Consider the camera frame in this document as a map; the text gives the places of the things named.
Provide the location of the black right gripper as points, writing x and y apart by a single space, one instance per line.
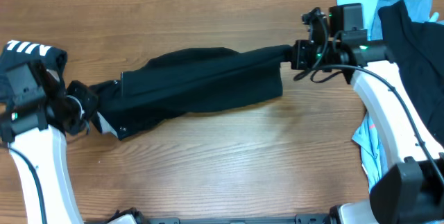
298 55

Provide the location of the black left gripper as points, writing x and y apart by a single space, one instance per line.
75 89

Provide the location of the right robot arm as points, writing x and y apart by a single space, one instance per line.
412 189

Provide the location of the folded black shirt white letters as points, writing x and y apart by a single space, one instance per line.
16 52

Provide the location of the black garment in pile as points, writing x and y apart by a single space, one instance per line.
418 52

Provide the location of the light blue shirt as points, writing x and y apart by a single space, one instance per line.
373 157

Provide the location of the blue denim jeans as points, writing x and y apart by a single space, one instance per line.
418 10

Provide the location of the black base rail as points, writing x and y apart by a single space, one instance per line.
236 221

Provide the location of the black shorts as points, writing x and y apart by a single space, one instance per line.
188 80

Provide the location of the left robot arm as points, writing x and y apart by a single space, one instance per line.
34 132

